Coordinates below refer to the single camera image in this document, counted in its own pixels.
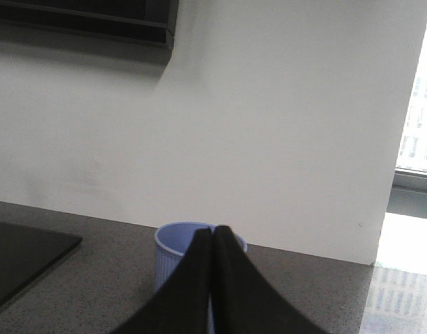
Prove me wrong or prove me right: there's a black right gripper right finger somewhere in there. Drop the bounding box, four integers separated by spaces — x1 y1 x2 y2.
211 225 325 333

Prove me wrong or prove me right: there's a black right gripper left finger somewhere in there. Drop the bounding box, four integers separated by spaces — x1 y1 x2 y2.
113 228 213 333

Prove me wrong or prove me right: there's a light blue ribbed cup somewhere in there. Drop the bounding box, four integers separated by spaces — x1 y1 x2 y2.
154 222 247 333

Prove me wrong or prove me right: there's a black glass gas cooktop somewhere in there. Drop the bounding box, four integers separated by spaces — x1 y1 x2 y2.
0 221 82 307

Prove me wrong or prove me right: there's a black range hood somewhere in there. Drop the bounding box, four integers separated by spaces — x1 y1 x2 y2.
0 1 179 49

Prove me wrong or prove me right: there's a window with grey frame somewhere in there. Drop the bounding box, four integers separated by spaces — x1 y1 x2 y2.
387 23 427 218

